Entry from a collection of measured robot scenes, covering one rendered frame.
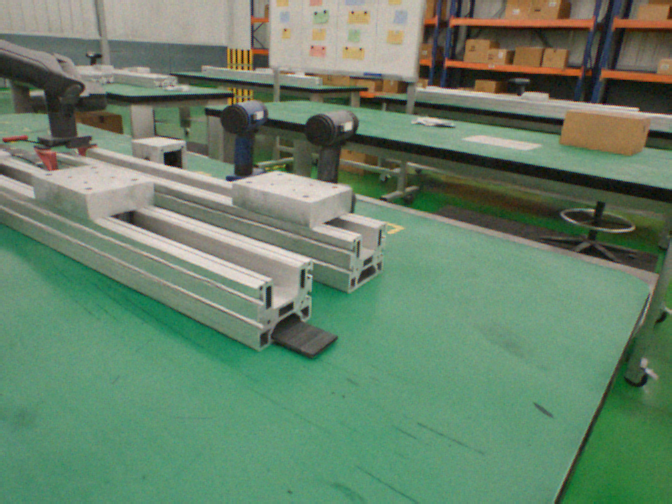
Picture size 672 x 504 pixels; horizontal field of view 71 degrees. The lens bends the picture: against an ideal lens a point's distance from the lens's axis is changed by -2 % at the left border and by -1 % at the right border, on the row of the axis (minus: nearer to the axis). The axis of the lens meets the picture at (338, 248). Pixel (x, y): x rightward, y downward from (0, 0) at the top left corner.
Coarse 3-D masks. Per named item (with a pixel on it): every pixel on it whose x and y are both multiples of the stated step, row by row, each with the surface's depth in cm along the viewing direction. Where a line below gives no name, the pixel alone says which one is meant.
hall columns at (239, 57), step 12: (228, 0) 812; (240, 0) 800; (228, 12) 818; (240, 12) 807; (228, 24) 825; (240, 24) 814; (228, 36) 833; (240, 36) 820; (240, 48) 827; (228, 60) 845; (240, 60) 832; (240, 96) 854; (252, 96) 874
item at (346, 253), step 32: (64, 160) 106; (96, 160) 102; (128, 160) 104; (160, 192) 91; (192, 192) 84; (224, 192) 89; (224, 224) 81; (256, 224) 77; (288, 224) 73; (320, 224) 72; (352, 224) 75; (384, 224) 74; (320, 256) 71; (352, 256) 68; (352, 288) 71
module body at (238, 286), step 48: (0, 192) 86; (48, 240) 78; (96, 240) 69; (144, 240) 62; (192, 240) 68; (240, 240) 64; (144, 288) 65; (192, 288) 59; (240, 288) 54; (288, 288) 60; (240, 336) 56
